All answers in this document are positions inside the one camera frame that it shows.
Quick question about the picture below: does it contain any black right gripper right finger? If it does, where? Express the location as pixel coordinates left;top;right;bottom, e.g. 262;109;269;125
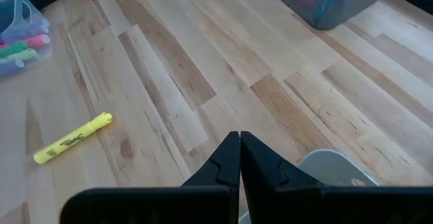
240;131;433;224

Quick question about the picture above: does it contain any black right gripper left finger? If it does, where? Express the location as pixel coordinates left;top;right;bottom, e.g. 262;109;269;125
60;131;242;224

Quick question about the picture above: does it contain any white plastic bin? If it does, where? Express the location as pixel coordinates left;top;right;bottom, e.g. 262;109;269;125
297;148;380;187

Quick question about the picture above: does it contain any yellow highlighter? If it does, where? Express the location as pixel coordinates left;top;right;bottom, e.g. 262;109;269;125
32;111;113;165

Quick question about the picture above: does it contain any pale green highlighter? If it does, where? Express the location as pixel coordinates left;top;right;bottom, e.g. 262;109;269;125
0;47;39;65

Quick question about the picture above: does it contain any purple highlighter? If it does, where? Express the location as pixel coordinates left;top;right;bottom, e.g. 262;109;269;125
1;22;51;45
0;59;26;78

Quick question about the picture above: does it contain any grey translucent plastic bin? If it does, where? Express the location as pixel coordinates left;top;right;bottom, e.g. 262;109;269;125
260;0;392;31

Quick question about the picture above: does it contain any clear plastic bin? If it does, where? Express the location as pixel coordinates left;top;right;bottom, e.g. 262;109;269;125
0;0;53;79

